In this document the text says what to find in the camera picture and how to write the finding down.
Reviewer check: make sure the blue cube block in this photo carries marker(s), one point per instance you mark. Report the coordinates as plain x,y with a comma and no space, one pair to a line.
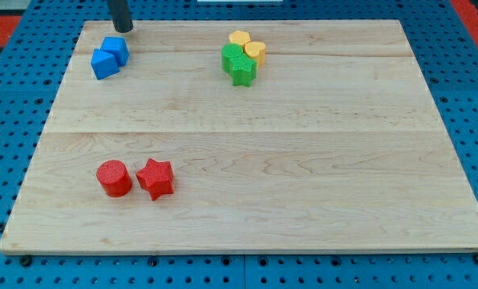
116,46

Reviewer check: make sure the wooden board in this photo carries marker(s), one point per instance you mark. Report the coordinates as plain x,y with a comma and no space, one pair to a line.
337,147

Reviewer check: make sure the green star block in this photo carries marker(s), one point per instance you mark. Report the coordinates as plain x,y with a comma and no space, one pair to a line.
243,70

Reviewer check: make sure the red star block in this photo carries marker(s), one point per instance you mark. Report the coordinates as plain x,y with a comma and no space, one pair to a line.
156,178

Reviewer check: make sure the green cylinder block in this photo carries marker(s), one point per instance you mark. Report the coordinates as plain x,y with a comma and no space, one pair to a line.
229,51

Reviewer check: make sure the yellow heart block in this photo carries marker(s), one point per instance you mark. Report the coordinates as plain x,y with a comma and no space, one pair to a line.
256,51

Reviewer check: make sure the yellow hexagon block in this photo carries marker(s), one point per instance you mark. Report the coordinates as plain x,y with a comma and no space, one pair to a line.
240,38

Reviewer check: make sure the red cylinder block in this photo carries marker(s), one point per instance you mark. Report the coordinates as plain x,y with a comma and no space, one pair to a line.
114,178

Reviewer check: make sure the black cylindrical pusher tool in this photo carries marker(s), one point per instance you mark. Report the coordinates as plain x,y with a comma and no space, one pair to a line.
120,15

